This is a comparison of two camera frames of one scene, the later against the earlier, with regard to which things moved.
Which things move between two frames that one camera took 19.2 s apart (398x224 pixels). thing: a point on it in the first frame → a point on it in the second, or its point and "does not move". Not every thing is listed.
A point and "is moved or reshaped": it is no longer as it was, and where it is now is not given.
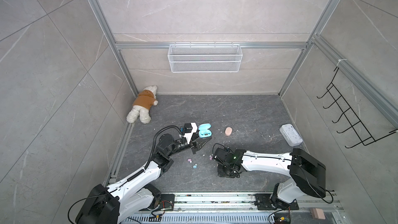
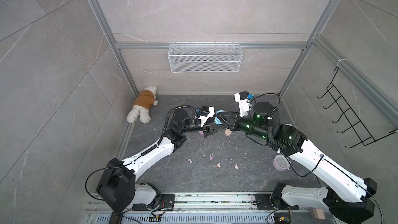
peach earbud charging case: (228, 131) does not move
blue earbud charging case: (203, 130) is moved or reshaped
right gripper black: (221, 173) → (229, 124)
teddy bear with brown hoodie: (143, 102) does not move
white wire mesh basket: (204, 58) does not move
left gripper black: (194, 145) → (210, 130)
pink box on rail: (318, 213) does not move
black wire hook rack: (365, 136) does not move
